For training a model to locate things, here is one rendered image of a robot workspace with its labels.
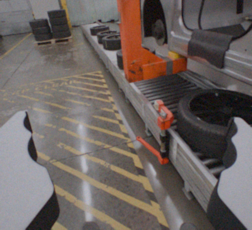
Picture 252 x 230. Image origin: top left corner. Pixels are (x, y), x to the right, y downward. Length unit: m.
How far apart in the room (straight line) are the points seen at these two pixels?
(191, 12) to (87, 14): 10.50
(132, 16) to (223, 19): 0.98
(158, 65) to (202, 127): 0.89
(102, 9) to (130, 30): 10.65
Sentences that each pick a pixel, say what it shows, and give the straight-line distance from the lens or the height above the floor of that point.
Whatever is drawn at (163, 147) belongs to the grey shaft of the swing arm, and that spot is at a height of 0.24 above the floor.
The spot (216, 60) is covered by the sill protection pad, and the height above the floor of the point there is 0.83.
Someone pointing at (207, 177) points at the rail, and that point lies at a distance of 1.19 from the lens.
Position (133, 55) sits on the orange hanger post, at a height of 0.80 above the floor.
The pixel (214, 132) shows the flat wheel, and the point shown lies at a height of 0.50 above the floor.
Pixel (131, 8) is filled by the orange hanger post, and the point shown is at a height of 1.20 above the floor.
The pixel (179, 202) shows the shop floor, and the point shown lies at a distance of 1.53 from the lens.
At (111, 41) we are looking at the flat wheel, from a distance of 4.24.
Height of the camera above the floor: 1.30
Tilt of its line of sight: 31 degrees down
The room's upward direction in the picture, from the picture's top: 6 degrees counter-clockwise
